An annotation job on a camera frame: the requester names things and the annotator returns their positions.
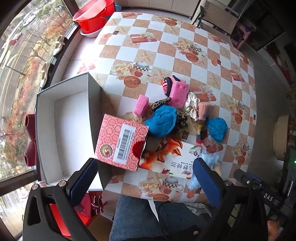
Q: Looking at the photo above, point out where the person's leg in jeans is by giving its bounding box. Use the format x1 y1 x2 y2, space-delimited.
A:
109 194 218 241

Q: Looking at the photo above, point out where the large pink foam block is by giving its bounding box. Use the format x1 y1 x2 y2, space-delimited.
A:
169 75 189 108

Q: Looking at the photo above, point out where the white orange flat box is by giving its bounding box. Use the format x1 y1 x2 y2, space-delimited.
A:
138 137 202 181

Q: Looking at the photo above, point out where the leopard print scrunchie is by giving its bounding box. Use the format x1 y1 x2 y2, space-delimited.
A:
150 97 172 112

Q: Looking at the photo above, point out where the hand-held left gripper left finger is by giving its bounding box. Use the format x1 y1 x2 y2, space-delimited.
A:
22 158 99 241

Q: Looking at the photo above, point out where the checkered printed tablecloth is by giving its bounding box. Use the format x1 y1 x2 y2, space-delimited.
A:
93 11 258 206

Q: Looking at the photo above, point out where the white plastic basin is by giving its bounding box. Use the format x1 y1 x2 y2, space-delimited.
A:
80 27 102 39

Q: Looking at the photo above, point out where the dark red slipper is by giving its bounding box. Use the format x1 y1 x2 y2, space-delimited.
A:
24 140 38 167
24 113 37 141

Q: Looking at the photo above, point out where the black tripod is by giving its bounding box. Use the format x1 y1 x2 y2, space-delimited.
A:
194 5 205 29

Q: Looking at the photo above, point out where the large blue fluffy cloth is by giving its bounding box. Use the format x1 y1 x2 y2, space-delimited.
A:
145 105 178 138

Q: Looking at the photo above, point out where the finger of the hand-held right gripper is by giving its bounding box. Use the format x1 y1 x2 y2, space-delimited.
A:
233 169 265 193

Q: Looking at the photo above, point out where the red patterned box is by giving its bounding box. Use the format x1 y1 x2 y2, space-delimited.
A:
94 113 150 172

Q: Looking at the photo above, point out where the person's right hand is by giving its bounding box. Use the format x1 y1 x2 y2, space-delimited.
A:
267 220 282 236

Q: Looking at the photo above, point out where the small blue fluffy cloth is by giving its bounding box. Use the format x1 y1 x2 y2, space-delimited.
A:
205 117 228 142

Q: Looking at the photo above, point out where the small colourful doll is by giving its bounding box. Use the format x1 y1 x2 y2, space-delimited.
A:
195 124 210 149

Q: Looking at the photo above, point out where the red plastic stool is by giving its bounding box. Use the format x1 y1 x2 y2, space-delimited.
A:
47 202 80 238

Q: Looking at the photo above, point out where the pink knit cloth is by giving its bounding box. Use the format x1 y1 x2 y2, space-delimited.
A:
197 102 216 120

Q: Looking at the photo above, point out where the red plastic bucket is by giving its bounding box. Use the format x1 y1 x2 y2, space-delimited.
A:
76 0 116 34

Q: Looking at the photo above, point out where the small pink foam sponge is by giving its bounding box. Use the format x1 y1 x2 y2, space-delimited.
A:
134 94 151 117

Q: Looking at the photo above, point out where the navy red striped knit cloth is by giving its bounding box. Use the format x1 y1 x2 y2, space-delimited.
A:
162 76 181 97

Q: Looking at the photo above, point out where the cream polka dot scrunchie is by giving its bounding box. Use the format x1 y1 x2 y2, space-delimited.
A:
183 91 200 121

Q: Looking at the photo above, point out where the white shoe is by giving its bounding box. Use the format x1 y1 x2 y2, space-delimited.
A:
40 62 51 88
53 35 65 56

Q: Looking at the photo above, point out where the large grey cardboard box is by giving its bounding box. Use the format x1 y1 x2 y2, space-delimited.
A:
35 72 110 192

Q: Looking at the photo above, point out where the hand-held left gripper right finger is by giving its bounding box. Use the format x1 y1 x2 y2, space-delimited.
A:
193 158 270 241

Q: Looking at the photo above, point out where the leopard scrunchie with gold chain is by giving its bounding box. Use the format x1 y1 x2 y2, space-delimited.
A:
176 112 189 129

